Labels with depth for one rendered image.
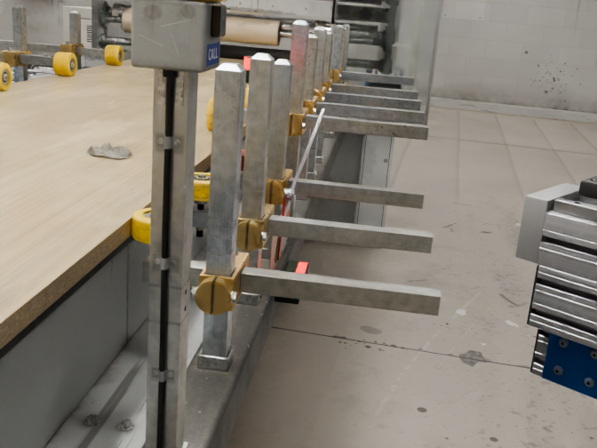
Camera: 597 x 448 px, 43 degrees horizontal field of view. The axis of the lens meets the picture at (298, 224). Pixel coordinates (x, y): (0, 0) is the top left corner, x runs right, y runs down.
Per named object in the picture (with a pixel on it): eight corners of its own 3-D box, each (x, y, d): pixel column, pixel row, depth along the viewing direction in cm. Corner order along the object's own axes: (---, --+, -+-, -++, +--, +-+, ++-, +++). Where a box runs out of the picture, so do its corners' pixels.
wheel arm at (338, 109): (422, 123, 202) (424, 109, 201) (423, 124, 198) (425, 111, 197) (240, 105, 206) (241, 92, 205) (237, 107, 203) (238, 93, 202)
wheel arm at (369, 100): (419, 110, 226) (421, 98, 225) (419, 112, 222) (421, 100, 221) (256, 94, 230) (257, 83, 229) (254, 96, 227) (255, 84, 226)
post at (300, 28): (293, 223, 184) (309, 20, 170) (291, 227, 180) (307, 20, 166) (279, 221, 184) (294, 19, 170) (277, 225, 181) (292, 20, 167)
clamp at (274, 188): (290, 191, 163) (292, 169, 162) (282, 207, 150) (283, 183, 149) (266, 188, 164) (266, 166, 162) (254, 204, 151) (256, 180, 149)
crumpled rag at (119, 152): (139, 154, 149) (139, 142, 149) (123, 160, 143) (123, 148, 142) (99, 148, 151) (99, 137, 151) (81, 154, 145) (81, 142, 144)
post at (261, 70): (257, 321, 137) (274, 53, 123) (253, 329, 134) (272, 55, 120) (238, 318, 138) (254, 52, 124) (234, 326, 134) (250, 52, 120)
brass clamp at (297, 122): (309, 128, 184) (311, 108, 182) (303, 138, 171) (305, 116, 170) (284, 125, 185) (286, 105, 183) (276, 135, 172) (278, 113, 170)
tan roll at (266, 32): (382, 54, 379) (385, 29, 375) (381, 56, 367) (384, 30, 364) (108, 30, 392) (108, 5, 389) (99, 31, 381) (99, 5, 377)
